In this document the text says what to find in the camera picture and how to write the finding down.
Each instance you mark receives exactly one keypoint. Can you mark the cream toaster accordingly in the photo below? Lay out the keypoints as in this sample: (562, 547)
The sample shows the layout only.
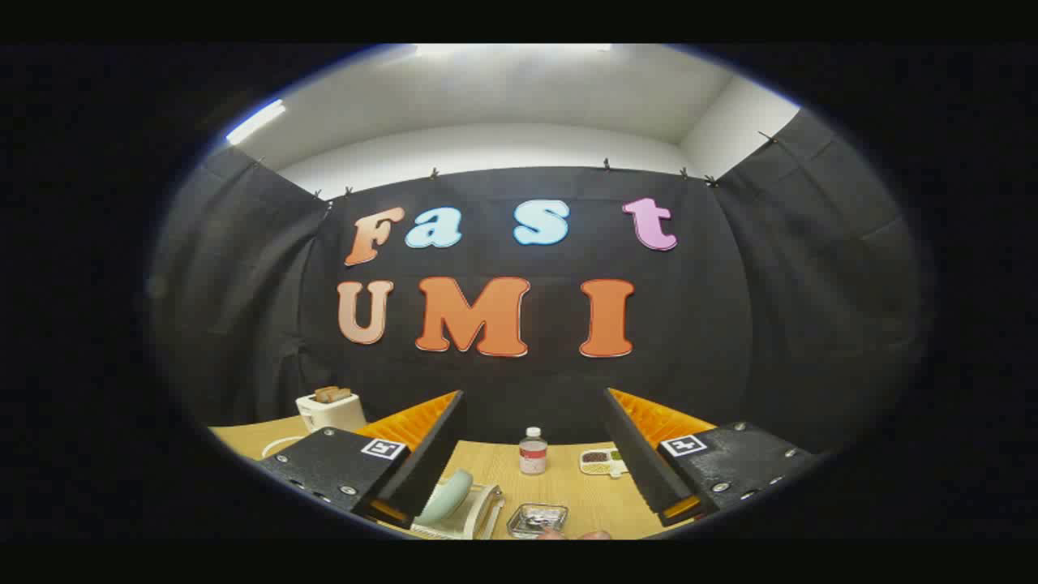
(332, 414)

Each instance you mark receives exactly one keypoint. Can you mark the yellow beans heap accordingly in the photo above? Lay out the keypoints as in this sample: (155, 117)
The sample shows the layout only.
(597, 468)

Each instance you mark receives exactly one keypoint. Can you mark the brown toast slice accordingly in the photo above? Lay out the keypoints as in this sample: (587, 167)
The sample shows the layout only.
(332, 394)

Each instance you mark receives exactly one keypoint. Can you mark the pale green plate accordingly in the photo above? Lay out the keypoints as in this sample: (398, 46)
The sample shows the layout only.
(446, 495)

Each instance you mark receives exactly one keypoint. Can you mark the white divided tray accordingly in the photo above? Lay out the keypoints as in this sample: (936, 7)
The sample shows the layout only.
(616, 467)

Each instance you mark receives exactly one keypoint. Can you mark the clear bottle with red label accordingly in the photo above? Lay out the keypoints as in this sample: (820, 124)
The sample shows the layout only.
(533, 454)

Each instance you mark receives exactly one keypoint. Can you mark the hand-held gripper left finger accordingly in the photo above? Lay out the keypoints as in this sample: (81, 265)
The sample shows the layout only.
(430, 462)

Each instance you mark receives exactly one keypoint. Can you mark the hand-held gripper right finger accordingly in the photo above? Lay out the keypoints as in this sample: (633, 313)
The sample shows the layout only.
(636, 462)

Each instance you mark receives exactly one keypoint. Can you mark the black backdrop cloth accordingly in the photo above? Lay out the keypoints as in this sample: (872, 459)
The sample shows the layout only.
(730, 324)

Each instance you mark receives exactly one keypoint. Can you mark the dark brown beans heap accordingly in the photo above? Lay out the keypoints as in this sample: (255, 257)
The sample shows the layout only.
(595, 457)

